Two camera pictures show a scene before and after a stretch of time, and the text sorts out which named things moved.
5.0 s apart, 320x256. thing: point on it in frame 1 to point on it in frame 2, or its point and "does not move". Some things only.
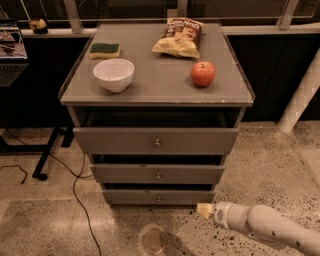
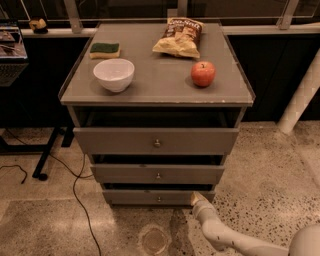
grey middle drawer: [158, 173] does not move
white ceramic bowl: [115, 75] does not move
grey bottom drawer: [158, 196] does not move
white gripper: [221, 213] to [202, 208]
